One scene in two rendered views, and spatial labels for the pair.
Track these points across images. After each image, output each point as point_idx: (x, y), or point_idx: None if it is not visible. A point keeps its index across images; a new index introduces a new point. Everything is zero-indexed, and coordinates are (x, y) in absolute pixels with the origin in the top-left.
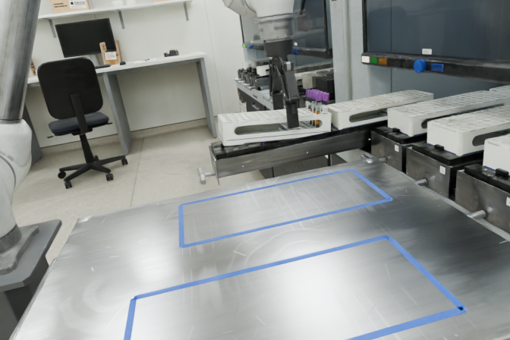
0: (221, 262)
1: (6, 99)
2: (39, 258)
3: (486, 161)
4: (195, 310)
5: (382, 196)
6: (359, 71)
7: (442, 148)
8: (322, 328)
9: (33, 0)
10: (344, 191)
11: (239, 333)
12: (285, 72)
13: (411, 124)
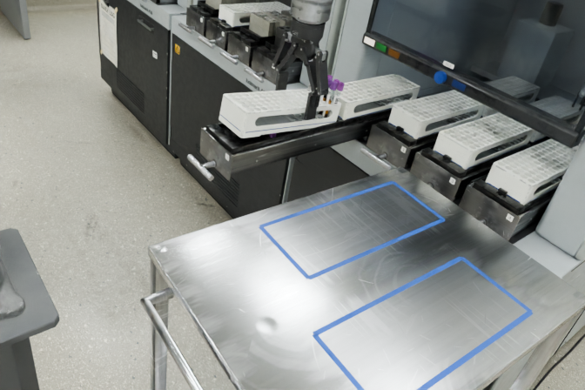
0: (357, 291)
1: None
2: (46, 289)
3: (490, 179)
4: (373, 337)
5: (435, 215)
6: (351, 46)
7: (451, 159)
8: (467, 337)
9: None
10: (403, 210)
11: (419, 349)
12: (319, 63)
13: (419, 128)
